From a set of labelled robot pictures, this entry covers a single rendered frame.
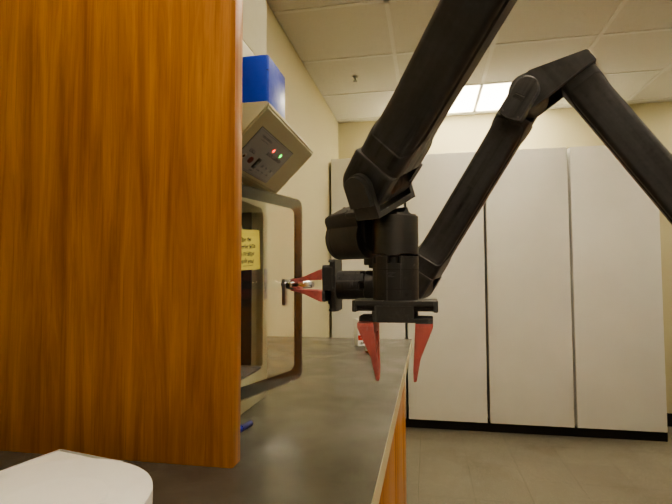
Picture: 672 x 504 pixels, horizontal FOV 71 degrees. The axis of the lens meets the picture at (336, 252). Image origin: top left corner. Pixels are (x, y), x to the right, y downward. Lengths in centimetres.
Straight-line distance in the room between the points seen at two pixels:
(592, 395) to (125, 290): 369
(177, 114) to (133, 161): 10
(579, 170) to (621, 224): 50
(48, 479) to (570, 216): 388
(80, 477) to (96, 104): 63
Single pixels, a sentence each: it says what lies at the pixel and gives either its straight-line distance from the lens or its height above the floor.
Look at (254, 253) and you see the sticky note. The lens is 92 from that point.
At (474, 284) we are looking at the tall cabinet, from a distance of 387.
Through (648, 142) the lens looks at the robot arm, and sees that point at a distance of 85.
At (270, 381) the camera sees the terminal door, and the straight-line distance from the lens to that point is 99.
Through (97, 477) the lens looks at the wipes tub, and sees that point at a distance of 37.
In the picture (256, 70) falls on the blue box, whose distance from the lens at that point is 89.
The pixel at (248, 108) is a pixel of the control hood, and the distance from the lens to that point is 84.
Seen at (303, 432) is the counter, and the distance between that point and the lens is 90.
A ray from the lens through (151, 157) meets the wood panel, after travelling 80.
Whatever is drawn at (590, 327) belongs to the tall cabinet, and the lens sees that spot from 405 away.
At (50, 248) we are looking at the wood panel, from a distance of 89.
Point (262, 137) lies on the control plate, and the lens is 89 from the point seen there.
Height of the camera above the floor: 122
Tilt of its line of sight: 3 degrees up
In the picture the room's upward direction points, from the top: straight up
